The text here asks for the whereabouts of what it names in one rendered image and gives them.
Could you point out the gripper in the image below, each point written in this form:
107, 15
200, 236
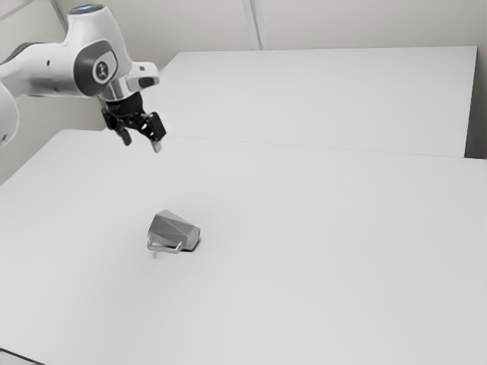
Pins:
121, 109

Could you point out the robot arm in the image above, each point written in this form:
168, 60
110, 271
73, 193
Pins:
49, 68

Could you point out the grey faceted mug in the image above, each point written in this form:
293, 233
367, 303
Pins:
173, 232

